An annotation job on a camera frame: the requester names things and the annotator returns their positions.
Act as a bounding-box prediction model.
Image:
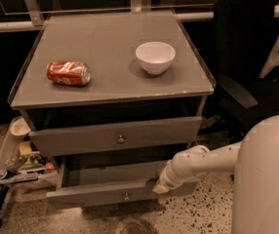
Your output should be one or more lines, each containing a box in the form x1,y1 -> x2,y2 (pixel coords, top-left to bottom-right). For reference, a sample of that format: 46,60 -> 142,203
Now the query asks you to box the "crushed orange soda can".
46,60 -> 91,86

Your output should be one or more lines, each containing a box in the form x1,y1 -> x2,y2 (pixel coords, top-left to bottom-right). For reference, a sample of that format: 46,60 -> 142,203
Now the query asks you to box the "black office chair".
201,0 -> 279,143

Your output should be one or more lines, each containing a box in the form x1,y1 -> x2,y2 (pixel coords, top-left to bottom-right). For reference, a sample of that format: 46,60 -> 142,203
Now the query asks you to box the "grey top drawer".
29,116 -> 202,156

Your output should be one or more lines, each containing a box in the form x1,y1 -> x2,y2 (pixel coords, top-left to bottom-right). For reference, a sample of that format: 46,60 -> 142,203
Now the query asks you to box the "grey drawer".
29,116 -> 202,156
47,157 -> 197,208

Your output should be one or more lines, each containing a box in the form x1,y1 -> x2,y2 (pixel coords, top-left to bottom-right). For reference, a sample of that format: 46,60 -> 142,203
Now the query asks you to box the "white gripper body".
157,161 -> 181,189

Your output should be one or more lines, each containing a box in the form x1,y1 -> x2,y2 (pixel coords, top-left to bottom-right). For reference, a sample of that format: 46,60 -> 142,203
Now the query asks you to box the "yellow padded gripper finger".
152,181 -> 169,194

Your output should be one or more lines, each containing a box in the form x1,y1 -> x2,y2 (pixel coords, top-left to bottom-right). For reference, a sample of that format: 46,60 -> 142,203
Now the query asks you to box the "grey drawer cabinet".
7,11 -> 217,193

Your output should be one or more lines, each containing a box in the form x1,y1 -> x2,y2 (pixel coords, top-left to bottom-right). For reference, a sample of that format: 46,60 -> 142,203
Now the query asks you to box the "metal window rail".
0,0 -> 279,34

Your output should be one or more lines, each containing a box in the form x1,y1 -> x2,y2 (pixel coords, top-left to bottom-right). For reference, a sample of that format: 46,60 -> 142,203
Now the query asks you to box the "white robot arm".
153,115 -> 279,234

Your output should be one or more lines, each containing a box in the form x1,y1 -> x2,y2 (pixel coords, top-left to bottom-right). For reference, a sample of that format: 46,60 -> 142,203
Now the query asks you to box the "white cup in tray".
10,118 -> 30,137

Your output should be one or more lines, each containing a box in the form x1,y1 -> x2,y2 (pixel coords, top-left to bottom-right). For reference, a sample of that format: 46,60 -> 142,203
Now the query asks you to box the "green snack bag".
19,153 -> 46,171

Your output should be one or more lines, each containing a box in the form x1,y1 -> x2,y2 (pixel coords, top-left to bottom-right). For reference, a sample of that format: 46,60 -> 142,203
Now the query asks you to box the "white ceramic bowl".
136,42 -> 176,75

